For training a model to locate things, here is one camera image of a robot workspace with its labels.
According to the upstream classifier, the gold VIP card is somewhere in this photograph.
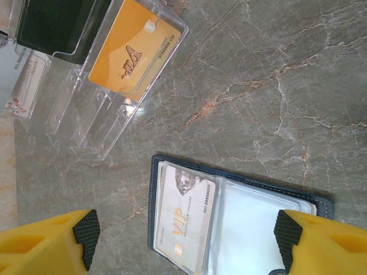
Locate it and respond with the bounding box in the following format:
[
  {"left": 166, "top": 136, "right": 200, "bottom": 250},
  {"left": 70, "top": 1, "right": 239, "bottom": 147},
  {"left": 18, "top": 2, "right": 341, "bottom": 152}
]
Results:
[{"left": 88, "top": 0, "right": 182, "bottom": 102}]

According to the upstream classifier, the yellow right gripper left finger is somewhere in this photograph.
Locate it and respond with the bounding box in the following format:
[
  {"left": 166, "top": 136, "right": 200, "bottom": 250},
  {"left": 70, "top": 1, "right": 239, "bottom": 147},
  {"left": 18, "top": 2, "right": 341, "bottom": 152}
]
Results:
[{"left": 0, "top": 209, "right": 101, "bottom": 275}]

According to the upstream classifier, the plain silver card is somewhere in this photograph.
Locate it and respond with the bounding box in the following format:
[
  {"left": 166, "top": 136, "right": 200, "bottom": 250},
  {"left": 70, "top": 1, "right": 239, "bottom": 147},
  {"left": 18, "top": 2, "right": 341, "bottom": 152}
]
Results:
[{"left": 4, "top": 48, "right": 47, "bottom": 119}]

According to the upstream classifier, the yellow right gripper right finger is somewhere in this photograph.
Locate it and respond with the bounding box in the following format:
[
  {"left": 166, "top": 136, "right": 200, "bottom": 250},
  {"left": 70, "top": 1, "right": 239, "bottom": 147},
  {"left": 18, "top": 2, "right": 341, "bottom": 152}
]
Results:
[{"left": 274, "top": 209, "right": 367, "bottom": 275}]

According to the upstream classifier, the clear acrylic card stand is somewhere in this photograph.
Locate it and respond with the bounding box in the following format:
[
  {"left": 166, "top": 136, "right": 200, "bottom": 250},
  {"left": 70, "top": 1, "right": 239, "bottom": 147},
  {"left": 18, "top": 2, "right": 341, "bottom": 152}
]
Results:
[{"left": 7, "top": 0, "right": 190, "bottom": 162}]

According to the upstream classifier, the navy blue card holder wallet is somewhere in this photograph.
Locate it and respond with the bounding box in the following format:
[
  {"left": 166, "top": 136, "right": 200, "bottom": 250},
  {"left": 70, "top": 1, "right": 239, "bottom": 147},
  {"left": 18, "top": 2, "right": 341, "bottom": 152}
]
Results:
[{"left": 146, "top": 154, "right": 335, "bottom": 275}]

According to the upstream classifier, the silver diamond VIP card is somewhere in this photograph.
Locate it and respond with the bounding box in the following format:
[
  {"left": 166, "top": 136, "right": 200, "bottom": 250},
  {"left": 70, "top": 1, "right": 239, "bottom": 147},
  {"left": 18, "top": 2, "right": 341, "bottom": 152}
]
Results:
[{"left": 153, "top": 167, "right": 218, "bottom": 269}]

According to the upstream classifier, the black VIP card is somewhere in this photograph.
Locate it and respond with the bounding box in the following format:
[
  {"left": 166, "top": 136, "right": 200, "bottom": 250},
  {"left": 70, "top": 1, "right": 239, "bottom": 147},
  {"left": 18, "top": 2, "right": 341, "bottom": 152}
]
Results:
[{"left": 15, "top": 0, "right": 95, "bottom": 56}]

